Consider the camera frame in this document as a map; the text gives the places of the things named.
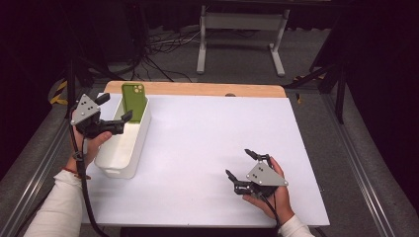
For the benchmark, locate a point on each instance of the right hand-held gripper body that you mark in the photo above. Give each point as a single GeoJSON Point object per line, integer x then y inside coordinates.
{"type": "Point", "coordinates": [265, 176]}

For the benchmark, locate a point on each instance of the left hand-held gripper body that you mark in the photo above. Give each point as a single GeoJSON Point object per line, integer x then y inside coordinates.
{"type": "Point", "coordinates": [86, 110]}

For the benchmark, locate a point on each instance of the green phone case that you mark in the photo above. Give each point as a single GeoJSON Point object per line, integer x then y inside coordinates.
{"type": "Point", "coordinates": [134, 100]}

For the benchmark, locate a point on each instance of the white plastic bin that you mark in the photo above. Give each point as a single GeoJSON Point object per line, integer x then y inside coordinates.
{"type": "Point", "coordinates": [123, 148]}

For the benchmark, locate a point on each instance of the person's right hand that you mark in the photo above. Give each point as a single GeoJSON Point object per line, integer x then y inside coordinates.
{"type": "Point", "coordinates": [280, 200]}

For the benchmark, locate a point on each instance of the person's left hand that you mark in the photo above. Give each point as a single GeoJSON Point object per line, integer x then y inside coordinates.
{"type": "Point", "coordinates": [94, 146]}

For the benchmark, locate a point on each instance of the black tripod stand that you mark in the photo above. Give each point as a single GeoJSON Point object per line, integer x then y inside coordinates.
{"type": "Point", "coordinates": [341, 82]}
{"type": "Point", "coordinates": [70, 82]}

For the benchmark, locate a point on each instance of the white table sheet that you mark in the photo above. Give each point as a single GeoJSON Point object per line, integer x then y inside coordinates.
{"type": "Point", "coordinates": [197, 158]}

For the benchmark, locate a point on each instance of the aluminium rail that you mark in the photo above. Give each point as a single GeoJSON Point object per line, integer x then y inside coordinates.
{"type": "Point", "coordinates": [36, 177]}
{"type": "Point", "coordinates": [359, 164]}

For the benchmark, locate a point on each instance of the metal stand frame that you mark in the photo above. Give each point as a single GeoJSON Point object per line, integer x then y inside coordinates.
{"type": "Point", "coordinates": [242, 21]}

